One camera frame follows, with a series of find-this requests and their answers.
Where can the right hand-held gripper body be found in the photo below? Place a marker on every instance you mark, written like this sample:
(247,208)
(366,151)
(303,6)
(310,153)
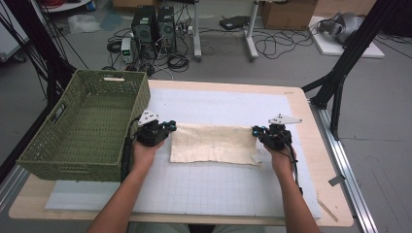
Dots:
(278,137)

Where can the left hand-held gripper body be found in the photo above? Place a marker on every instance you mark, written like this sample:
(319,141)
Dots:
(150,134)

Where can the cream printed cloth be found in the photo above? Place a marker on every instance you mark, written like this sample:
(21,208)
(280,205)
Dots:
(213,144)

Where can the green woven plastic basket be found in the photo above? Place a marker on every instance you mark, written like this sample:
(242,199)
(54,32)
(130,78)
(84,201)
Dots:
(94,129)

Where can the person's right hand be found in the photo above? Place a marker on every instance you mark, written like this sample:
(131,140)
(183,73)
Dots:
(283,161)

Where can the person's left hand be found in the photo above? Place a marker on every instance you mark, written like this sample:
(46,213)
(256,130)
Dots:
(144,158)

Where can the white grid cutting mat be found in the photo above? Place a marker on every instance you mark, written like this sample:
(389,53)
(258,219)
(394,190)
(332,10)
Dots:
(210,103)

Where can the grey tape piece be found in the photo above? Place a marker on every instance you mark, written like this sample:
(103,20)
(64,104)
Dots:
(336,180)

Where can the small white power supply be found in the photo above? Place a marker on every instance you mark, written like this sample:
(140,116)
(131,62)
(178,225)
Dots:
(126,50)

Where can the thin wooden stick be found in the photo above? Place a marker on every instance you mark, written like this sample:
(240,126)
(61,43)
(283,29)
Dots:
(327,207)

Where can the black computer tower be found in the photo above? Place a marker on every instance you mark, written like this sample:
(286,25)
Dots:
(166,29)
(144,30)

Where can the power strip with plugs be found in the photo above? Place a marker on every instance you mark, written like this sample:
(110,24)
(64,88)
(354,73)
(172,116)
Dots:
(185,29)

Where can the white desk leg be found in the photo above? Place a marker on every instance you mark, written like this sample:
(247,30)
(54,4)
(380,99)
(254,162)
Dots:
(251,32)
(197,32)

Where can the person's trousers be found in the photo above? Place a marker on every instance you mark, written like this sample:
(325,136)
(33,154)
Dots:
(158,229)

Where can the flat black device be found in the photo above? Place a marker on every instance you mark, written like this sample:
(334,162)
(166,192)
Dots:
(234,22)

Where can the white floor board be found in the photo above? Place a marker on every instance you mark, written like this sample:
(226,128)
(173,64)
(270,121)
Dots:
(350,50)

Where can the brown cardboard box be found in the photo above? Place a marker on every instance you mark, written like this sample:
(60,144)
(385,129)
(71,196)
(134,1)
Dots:
(288,14)

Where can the clear plastic bag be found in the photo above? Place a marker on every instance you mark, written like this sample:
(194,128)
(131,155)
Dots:
(83,24)

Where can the grey headset device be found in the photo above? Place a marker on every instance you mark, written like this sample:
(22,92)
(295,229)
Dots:
(343,26)

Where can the white cabinet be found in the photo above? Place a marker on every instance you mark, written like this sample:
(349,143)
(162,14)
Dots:
(9,39)

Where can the aluminium rail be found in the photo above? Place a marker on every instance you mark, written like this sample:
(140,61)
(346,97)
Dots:
(346,168)

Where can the black metal frame stand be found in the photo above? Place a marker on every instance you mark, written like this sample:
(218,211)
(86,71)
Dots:
(39,48)
(353,51)

